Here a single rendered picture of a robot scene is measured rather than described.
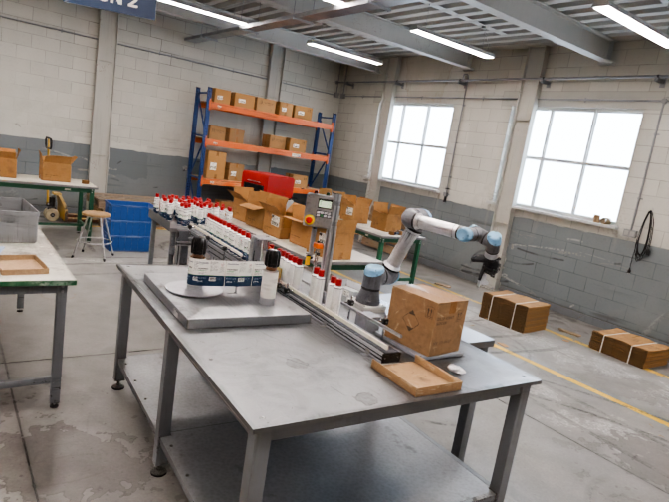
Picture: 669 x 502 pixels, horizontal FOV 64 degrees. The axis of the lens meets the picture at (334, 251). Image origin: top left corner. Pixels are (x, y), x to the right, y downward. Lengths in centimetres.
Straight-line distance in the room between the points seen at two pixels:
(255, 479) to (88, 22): 913
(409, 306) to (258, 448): 113
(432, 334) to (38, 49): 864
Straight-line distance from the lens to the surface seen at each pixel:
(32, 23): 1020
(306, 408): 200
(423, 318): 264
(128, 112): 1045
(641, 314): 782
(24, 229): 424
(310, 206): 315
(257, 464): 196
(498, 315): 691
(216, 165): 1022
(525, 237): 862
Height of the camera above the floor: 173
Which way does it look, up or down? 10 degrees down
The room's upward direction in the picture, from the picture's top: 9 degrees clockwise
